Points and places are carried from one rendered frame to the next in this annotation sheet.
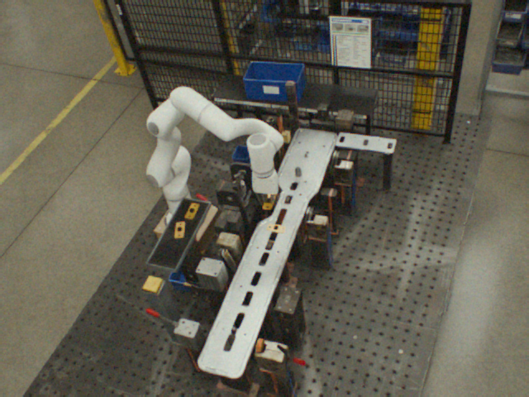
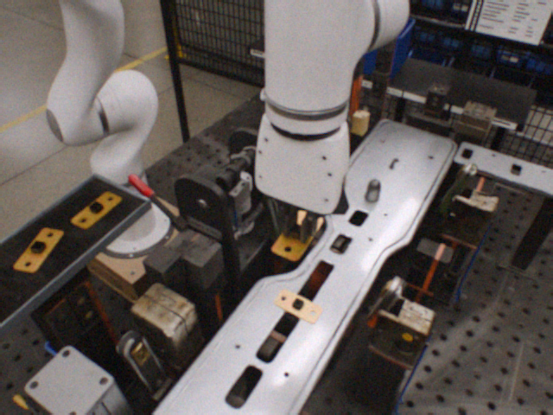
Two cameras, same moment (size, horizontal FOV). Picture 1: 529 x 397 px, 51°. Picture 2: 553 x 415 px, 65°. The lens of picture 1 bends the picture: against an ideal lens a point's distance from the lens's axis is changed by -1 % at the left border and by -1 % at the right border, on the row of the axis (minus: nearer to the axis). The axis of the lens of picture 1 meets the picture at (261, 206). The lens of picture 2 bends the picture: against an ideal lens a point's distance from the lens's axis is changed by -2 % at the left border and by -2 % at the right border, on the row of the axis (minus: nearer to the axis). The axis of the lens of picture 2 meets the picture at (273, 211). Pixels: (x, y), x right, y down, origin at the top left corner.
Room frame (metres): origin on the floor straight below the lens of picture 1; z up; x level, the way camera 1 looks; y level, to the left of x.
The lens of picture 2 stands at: (1.12, -0.03, 1.67)
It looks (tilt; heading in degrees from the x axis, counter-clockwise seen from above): 44 degrees down; 3
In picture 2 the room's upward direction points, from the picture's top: straight up
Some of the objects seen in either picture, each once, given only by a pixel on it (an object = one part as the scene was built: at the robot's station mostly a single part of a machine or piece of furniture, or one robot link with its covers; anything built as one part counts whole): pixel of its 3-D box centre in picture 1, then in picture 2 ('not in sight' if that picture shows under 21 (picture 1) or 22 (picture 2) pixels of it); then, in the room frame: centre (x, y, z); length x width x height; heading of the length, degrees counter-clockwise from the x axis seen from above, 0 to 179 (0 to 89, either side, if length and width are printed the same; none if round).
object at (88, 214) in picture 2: (192, 210); (96, 207); (1.63, 0.30, 1.17); 0.08 x 0.04 x 0.01; 153
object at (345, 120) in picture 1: (345, 140); (460, 163); (2.16, -0.51, 0.88); 0.08 x 0.08 x 0.36; 62
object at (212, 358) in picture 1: (276, 232); (295, 317); (1.55, -0.04, 1.00); 1.38 x 0.22 x 0.02; 152
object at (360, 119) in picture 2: (288, 159); (352, 169); (2.11, -0.19, 0.88); 0.04 x 0.04 x 0.36; 62
